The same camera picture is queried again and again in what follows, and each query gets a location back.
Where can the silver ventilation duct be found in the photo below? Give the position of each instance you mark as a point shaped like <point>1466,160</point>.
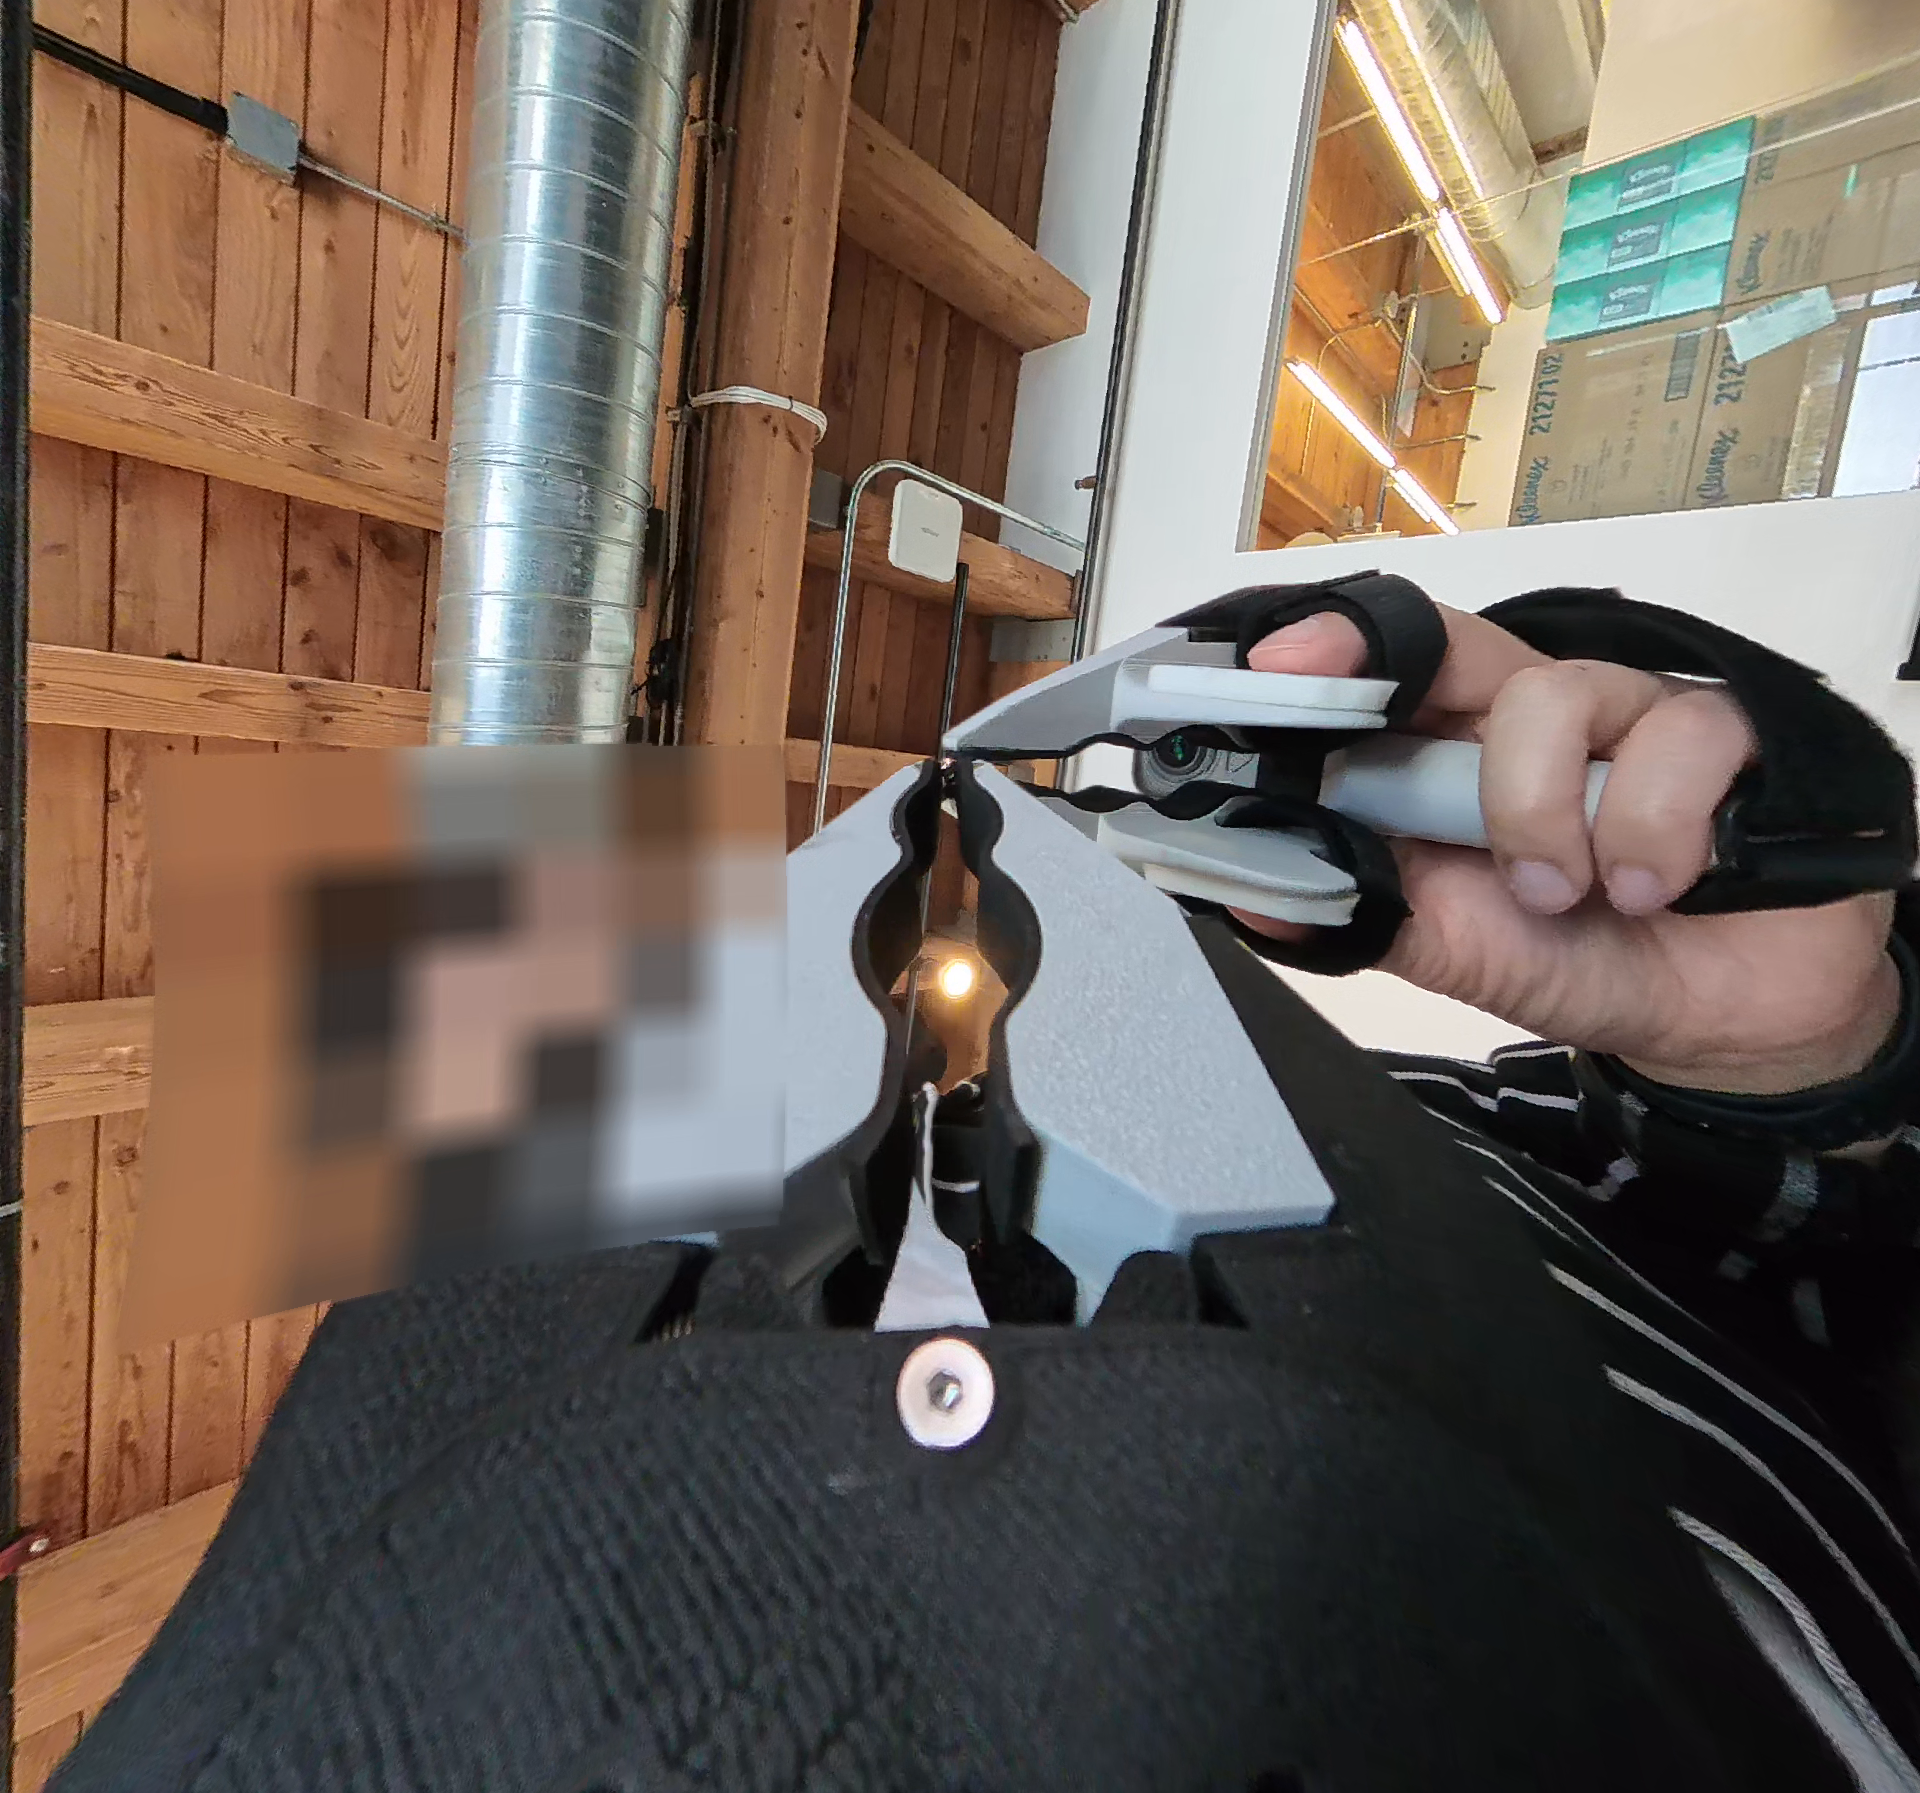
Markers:
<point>565,323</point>

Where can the bent metal conduit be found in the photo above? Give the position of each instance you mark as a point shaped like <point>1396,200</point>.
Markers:
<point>840,592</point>

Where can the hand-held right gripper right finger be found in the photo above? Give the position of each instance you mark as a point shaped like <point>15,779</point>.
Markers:
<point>1140,1058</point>

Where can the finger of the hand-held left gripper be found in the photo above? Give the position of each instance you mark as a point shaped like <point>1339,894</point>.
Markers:
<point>1111,691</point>
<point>1200,856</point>

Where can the glass window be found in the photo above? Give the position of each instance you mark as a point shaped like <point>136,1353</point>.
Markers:
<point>1575,249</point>

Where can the thin black rod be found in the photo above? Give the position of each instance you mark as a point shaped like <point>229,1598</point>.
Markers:
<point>959,654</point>

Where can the thick wooden beam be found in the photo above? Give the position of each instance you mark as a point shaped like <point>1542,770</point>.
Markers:
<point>781,249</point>

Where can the warm glowing lamp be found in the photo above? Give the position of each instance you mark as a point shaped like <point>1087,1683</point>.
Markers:
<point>953,979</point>

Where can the person's left hand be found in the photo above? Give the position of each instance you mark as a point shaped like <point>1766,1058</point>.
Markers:
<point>1590,970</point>

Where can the green tissue box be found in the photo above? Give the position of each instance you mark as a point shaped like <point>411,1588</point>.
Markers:
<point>1642,242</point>
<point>1627,303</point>
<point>1666,173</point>

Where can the black vertical pipe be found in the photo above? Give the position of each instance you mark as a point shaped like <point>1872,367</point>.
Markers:
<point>1147,173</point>

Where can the grey junction box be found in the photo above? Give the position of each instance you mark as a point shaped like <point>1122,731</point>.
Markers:
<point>263,139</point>

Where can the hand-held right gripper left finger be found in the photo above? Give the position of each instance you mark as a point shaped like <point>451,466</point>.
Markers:
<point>817,1013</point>

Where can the large cardboard box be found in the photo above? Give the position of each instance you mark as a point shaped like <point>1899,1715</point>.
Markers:
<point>1666,421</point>

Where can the person's left forearm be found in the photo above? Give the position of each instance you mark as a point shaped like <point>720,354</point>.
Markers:
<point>1697,1254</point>

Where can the fluorescent tube light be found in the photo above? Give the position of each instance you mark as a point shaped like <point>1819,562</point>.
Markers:
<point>1423,499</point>
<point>1388,107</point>
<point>1469,267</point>
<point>1341,410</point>

